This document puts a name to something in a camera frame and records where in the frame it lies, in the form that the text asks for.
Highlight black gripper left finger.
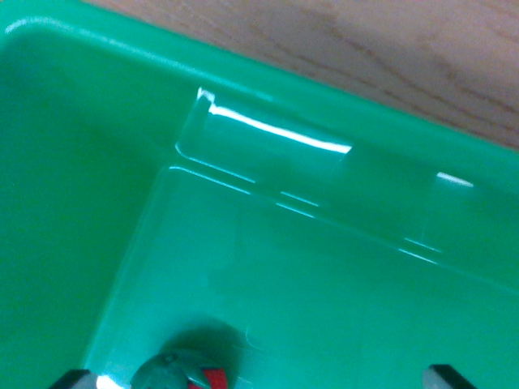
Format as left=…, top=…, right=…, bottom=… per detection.
left=49, top=369, right=97, bottom=389

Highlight green plastic bin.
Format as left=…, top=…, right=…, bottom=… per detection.
left=0, top=0, right=519, bottom=389

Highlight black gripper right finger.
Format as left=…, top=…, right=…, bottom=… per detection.
left=422, top=364, right=477, bottom=389

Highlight red toy strawberry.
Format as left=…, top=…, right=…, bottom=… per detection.
left=132, top=351, right=229, bottom=389

